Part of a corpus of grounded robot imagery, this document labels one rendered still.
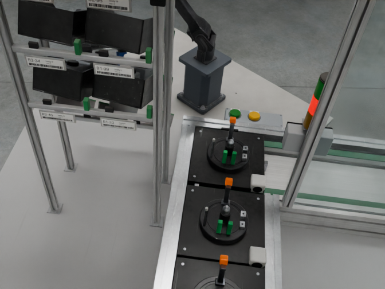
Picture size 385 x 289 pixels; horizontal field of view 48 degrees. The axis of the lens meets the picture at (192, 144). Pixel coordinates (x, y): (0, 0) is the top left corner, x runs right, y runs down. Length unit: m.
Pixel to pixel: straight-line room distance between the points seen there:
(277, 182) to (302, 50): 2.40
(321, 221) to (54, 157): 0.92
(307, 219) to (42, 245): 0.81
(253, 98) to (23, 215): 0.99
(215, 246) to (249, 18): 3.05
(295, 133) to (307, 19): 3.09
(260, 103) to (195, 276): 0.87
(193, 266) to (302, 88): 2.35
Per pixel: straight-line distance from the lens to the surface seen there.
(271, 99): 1.84
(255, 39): 3.78
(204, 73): 1.59
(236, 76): 1.92
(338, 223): 1.43
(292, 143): 1.18
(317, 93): 1.08
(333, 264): 1.41
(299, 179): 1.25
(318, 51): 3.80
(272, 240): 1.29
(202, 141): 1.46
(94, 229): 1.39
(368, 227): 1.47
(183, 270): 1.18
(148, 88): 1.08
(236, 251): 1.23
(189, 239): 1.23
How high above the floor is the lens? 2.03
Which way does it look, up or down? 47 degrees down
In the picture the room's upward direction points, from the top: 5 degrees clockwise
